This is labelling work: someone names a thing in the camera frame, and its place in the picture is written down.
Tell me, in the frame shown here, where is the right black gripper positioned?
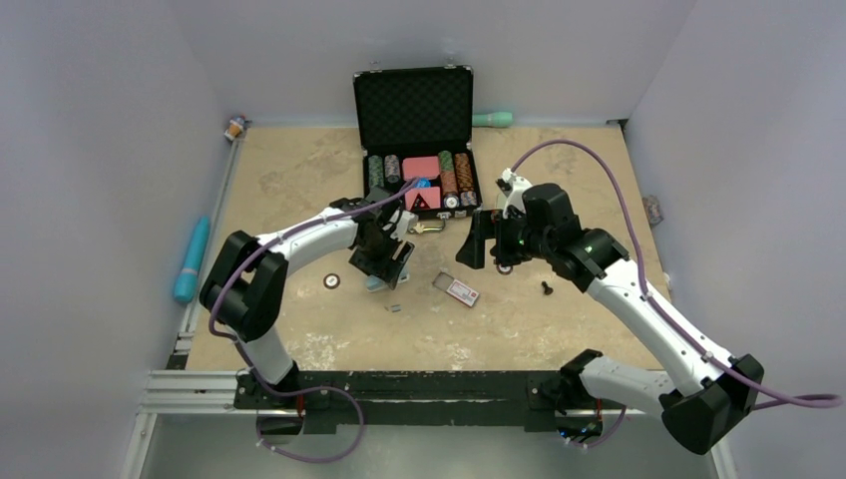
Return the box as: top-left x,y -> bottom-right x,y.
456,208 -> 554,268

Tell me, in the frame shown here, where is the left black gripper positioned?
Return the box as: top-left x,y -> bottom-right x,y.
349,227 -> 413,288

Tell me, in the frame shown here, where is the light blue stapler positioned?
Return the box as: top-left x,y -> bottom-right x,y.
364,272 -> 410,292

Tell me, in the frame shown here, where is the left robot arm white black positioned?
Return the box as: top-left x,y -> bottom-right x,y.
199,188 -> 418,408

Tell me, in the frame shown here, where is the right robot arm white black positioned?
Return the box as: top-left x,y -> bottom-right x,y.
456,184 -> 764,455

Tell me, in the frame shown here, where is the red white staple box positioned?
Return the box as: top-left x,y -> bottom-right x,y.
432,271 -> 480,308

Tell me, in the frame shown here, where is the poker chip near left gripper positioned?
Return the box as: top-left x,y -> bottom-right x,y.
323,273 -> 341,289

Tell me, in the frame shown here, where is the black poker chip case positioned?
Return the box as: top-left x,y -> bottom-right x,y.
352,65 -> 483,220

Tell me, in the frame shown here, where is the mint green flashlight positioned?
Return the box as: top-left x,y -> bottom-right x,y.
472,112 -> 514,129

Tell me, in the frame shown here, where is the small orange bottle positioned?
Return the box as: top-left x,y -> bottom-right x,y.
223,115 -> 249,142

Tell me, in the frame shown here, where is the blue cylinder tool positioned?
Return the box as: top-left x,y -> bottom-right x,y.
173,217 -> 211,304

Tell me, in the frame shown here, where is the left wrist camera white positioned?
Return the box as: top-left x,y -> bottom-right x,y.
384,209 -> 418,241

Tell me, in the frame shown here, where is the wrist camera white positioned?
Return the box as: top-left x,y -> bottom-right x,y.
384,209 -> 418,241
496,168 -> 533,219

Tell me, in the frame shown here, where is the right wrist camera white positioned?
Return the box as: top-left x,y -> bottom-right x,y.
496,168 -> 533,219

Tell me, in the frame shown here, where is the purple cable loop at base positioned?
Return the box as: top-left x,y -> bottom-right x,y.
255,383 -> 366,465

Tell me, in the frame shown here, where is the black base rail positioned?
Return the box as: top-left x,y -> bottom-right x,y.
142,367 -> 662,438

